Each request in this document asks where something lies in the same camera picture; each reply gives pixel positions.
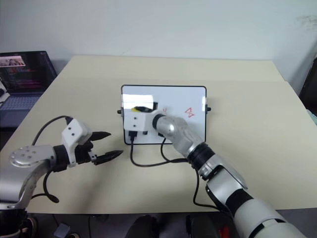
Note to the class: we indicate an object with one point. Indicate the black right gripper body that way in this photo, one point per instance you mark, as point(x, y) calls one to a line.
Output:
point(155, 106)

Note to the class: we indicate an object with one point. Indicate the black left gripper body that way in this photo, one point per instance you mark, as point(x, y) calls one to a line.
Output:
point(81, 153)

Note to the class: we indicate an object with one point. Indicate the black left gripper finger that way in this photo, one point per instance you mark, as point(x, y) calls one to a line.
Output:
point(109, 155)
point(101, 135)

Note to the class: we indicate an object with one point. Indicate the yellow and black whiteboard eraser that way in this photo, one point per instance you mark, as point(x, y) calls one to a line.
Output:
point(141, 109)

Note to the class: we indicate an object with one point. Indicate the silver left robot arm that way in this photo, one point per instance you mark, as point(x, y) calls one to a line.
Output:
point(29, 155)

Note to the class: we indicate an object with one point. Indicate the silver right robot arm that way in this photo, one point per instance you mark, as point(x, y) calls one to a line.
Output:
point(223, 173)

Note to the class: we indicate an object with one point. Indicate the small black-framed whiteboard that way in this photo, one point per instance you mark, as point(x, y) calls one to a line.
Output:
point(171, 99)

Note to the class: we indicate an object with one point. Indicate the small grey box on floor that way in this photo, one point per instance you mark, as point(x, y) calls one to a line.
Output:
point(62, 230)

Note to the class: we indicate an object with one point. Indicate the dark rounded shape under table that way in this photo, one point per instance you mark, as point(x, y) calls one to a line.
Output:
point(203, 226)
point(143, 226)

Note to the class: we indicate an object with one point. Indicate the open grey laptop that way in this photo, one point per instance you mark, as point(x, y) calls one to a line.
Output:
point(22, 79)

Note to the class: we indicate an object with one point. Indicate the dark chair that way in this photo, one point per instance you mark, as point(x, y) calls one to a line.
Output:
point(309, 84)

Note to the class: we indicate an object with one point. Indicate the teal cloth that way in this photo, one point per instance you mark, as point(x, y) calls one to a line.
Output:
point(313, 117)

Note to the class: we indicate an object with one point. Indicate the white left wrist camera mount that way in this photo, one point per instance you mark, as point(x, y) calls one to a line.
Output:
point(74, 131)

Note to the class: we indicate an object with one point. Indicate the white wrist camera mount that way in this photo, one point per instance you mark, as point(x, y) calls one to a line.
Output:
point(137, 121)
point(74, 131)

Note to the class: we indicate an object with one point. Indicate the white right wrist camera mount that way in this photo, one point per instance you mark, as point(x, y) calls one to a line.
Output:
point(137, 121)

